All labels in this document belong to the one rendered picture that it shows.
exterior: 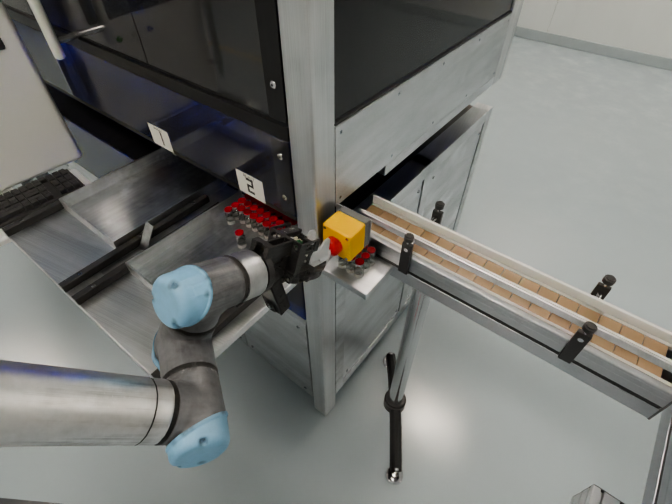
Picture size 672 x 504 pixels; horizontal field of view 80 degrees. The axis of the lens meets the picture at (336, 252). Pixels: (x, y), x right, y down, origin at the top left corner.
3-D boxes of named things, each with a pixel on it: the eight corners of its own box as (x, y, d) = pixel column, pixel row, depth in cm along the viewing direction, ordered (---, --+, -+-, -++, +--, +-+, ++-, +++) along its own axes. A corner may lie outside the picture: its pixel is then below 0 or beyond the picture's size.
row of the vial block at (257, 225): (238, 214, 106) (235, 200, 102) (288, 244, 98) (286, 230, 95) (232, 218, 104) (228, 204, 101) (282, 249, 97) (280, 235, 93)
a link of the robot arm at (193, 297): (141, 306, 55) (154, 260, 50) (207, 283, 63) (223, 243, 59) (174, 347, 52) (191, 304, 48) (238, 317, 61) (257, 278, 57)
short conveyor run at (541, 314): (342, 254, 101) (343, 206, 90) (377, 222, 109) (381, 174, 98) (647, 427, 72) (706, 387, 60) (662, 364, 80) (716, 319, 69)
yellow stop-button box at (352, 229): (342, 229, 90) (343, 204, 85) (369, 243, 87) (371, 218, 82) (321, 248, 86) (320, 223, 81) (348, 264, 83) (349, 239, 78)
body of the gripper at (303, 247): (324, 239, 69) (277, 255, 60) (312, 280, 73) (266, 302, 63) (291, 220, 72) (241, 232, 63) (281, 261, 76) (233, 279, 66)
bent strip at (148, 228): (154, 238, 100) (146, 220, 95) (161, 244, 98) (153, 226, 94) (100, 272, 92) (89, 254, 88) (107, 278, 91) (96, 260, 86)
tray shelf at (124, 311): (163, 153, 129) (162, 148, 128) (334, 249, 99) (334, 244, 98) (5, 234, 103) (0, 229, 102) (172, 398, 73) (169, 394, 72)
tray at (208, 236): (242, 199, 110) (240, 189, 108) (314, 241, 99) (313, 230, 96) (130, 272, 92) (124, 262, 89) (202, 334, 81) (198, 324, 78)
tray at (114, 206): (171, 153, 126) (168, 143, 123) (227, 184, 115) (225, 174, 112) (64, 209, 107) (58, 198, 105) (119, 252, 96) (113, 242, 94)
